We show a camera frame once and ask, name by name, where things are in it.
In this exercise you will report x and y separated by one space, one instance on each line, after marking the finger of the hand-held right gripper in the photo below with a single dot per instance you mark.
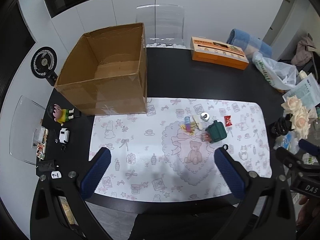
310 147
287 157

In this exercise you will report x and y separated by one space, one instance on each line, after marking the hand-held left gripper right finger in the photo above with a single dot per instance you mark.
228 175

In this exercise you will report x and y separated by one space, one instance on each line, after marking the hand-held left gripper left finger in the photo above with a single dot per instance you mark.
96 172

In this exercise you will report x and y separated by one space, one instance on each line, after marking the green toy chair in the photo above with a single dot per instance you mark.
216 131

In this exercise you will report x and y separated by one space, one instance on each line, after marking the red candy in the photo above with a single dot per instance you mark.
228 121

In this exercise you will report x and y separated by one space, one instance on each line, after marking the gold binder clip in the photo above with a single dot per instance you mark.
190 127

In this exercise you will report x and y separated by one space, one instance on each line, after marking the brown cardboard box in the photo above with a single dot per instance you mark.
112 92

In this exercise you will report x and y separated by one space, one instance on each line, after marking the person's right hand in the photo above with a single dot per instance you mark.
303 215

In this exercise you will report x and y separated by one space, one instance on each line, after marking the clear plastic packaging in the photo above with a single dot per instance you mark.
285 142

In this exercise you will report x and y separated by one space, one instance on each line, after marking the cream artificial rose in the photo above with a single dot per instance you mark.
301 127
301 113
291 103

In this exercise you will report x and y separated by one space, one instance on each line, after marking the black round object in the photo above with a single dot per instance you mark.
281 126

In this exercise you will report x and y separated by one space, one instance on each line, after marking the small white device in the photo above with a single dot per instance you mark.
56 175

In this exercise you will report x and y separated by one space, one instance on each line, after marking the small clear jar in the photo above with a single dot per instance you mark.
206 137

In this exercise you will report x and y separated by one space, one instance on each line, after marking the white printed table mat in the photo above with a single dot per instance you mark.
140 150

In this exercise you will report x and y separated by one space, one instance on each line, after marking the small white toy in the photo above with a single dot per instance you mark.
64 134

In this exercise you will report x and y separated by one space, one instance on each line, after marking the small black pouch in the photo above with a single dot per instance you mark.
46 165

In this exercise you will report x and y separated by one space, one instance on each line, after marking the small metal pin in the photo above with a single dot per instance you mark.
56 136

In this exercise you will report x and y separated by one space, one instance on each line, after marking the white printed paper packet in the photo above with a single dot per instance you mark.
307 90

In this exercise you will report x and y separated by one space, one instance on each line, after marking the small tray of trinkets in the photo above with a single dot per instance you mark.
41 142

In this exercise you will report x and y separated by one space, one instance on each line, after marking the small silver round tin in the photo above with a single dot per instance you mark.
205 117

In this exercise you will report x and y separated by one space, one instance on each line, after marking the small blue tube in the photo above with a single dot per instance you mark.
187 119

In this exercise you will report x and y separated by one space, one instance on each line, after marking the cartoon boy figurine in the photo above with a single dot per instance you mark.
58 112

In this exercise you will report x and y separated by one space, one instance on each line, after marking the white plastic bag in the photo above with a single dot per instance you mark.
275 72

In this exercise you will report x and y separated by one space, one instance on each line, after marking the pink clothing pile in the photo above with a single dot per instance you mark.
303 50

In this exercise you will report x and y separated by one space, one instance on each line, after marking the orange printed carton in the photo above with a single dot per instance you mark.
217 57

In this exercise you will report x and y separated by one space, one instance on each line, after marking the black desk fan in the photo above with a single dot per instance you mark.
43 61

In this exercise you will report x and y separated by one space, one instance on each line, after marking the blue folded towel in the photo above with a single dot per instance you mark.
240 37

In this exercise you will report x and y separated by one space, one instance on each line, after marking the transparent acrylic chair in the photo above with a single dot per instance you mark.
170 22

